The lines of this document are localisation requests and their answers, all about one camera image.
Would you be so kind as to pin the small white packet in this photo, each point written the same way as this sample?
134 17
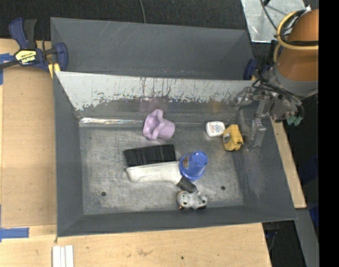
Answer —
214 128

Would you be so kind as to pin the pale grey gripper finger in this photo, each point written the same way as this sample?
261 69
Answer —
245 96
259 136

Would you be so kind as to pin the lilac plastic cup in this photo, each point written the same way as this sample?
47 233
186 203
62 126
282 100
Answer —
161 128

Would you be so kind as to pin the grey metal bin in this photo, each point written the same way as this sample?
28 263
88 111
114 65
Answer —
158 51

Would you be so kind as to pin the grey toy animal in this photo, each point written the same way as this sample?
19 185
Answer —
190 200

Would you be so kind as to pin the blue plastic cup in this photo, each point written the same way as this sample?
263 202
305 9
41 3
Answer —
194 165

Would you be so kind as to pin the white brush with black bristles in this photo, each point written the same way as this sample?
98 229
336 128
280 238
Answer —
152 172

